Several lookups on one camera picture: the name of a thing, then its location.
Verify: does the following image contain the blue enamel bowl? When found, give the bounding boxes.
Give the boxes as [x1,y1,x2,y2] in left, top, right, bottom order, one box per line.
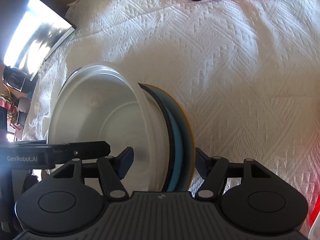
[139,83,183,192]

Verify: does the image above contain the white foam bowl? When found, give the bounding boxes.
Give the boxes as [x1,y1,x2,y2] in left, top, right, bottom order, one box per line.
[47,62,174,192]

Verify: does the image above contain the white textured tablecloth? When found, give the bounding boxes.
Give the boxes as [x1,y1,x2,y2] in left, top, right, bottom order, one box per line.
[23,0,319,209]

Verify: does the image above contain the glass-sided computer case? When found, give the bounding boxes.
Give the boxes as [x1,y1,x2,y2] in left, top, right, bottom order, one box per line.
[1,0,76,80]

